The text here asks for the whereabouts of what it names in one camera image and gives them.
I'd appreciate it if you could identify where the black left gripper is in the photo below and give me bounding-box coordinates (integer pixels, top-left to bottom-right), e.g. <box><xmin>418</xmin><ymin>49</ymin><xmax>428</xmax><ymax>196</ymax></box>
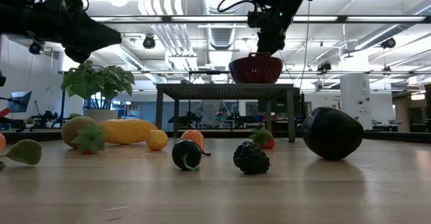
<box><xmin>33</xmin><ymin>7</ymin><xmax>123</xmax><ymax>65</ymax></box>

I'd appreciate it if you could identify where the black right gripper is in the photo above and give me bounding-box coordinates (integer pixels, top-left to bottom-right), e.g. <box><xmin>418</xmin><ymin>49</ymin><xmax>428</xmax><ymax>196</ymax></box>
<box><xmin>257</xmin><ymin>1</ymin><xmax>294</xmax><ymax>56</ymax></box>

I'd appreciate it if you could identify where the red colander bowl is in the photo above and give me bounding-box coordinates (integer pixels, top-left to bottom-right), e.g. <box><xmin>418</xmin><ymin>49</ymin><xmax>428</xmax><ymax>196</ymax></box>
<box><xmin>228</xmin><ymin>51</ymin><xmax>284</xmax><ymax>85</ymax></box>

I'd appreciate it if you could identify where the red toy strawberry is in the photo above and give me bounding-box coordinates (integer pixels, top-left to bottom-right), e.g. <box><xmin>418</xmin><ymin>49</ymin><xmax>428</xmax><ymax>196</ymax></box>
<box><xmin>71</xmin><ymin>124</ymin><xmax>109</xmax><ymax>155</ymax></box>
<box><xmin>248</xmin><ymin>126</ymin><xmax>276</xmax><ymax>150</ymax></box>

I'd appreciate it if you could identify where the round green toy melon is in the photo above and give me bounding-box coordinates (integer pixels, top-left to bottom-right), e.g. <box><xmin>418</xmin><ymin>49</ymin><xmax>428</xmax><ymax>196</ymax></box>
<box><xmin>61</xmin><ymin>116</ymin><xmax>99</xmax><ymax>149</ymax></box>

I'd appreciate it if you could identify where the long yellow toy fruit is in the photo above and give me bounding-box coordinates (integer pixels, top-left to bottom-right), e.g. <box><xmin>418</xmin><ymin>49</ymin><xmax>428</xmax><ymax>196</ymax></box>
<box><xmin>98</xmin><ymin>118</ymin><xmax>159</xmax><ymax>146</ymax></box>

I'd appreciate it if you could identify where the large black toy plum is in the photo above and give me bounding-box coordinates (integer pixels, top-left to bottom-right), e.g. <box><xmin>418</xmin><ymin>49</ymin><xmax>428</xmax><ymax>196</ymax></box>
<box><xmin>302</xmin><ymin>106</ymin><xmax>365</xmax><ymax>161</ymax></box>

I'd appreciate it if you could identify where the black toy blackberry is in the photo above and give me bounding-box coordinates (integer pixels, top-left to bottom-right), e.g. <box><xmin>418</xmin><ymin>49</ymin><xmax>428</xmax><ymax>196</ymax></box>
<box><xmin>232</xmin><ymin>141</ymin><xmax>271</xmax><ymax>176</ymax></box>

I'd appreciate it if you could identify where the small orange toy pear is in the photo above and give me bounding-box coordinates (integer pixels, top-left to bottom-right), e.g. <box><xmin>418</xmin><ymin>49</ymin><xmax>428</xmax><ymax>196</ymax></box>
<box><xmin>179</xmin><ymin>129</ymin><xmax>212</xmax><ymax>157</ymax></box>

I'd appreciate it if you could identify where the small yellow lemon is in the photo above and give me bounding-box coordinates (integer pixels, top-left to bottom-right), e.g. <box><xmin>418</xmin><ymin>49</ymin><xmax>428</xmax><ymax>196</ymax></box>
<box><xmin>145</xmin><ymin>129</ymin><xmax>169</xmax><ymax>152</ymax></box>

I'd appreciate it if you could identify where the black toy cherry green stem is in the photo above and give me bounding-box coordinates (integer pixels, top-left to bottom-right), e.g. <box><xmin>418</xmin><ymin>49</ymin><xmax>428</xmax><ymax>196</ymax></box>
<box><xmin>171</xmin><ymin>139</ymin><xmax>203</xmax><ymax>172</ymax></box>

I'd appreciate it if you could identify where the green toy pear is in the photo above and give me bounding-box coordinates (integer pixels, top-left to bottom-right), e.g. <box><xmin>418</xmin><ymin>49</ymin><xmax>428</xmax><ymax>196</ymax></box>
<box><xmin>0</xmin><ymin>139</ymin><xmax>43</xmax><ymax>166</ymax></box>

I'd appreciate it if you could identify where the green leafy plant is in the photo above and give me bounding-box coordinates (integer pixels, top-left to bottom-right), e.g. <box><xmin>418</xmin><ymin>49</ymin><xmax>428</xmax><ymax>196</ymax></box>
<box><xmin>61</xmin><ymin>60</ymin><xmax>136</xmax><ymax>110</ymax></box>

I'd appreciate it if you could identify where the black ceiling spotlight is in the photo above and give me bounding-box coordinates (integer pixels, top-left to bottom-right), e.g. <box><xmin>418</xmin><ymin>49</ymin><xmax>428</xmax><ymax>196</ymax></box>
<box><xmin>28</xmin><ymin>41</ymin><xmax>43</xmax><ymax>55</ymax></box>
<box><xmin>142</xmin><ymin>34</ymin><xmax>157</xmax><ymax>50</ymax></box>
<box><xmin>381</xmin><ymin>37</ymin><xmax>397</xmax><ymax>50</ymax></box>

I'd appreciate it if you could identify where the perforated metal shelf riser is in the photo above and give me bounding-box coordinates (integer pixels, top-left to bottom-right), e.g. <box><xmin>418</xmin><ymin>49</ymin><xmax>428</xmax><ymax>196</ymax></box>
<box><xmin>155</xmin><ymin>83</ymin><xmax>297</xmax><ymax>143</ymax></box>

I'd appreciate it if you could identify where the white plant pot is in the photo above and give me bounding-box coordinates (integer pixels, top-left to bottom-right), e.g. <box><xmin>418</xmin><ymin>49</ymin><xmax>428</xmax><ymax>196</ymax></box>
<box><xmin>83</xmin><ymin>108</ymin><xmax>119</xmax><ymax>124</ymax></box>

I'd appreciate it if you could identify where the person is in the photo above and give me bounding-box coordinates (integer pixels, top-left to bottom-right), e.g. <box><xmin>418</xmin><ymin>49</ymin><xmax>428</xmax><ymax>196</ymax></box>
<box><xmin>197</xmin><ymin>99</ymin><xmax>225</xmax><ymax>128</ymax></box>

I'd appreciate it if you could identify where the white pillar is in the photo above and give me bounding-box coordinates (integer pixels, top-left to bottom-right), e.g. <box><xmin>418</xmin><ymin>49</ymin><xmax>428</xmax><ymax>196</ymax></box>
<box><xmin>339</xmin><ymin>74</ymin><xmax>373</xmax><ymax>131</ymax></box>

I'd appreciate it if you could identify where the small tilted background monitor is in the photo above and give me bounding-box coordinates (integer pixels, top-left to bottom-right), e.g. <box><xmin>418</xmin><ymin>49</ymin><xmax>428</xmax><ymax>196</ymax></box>
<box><xmin>7</xmin><ymin>90</ymin><xmax>33</xmax><ymax>114</ymax></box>

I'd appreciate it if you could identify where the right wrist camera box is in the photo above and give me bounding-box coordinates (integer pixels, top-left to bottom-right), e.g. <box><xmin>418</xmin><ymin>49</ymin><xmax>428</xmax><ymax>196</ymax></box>
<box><xmin>247</xmin><ymin>10</ymin><xmax>270</xmax><ymax>29</ymax></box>

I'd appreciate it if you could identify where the silver ventilation duct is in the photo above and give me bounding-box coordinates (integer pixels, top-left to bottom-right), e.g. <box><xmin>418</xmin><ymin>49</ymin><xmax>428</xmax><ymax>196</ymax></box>
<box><xmin>201</xmin><ymin>0</ymin><xmax>248</xmax><ymax>50</ymax></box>

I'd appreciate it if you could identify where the black table edge rail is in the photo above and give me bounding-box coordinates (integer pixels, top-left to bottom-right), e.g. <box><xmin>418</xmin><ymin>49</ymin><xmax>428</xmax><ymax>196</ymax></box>
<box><xmin>0</xmin><ymin>128</ymin><xmax>431</xmax><ymax>145</ymax></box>

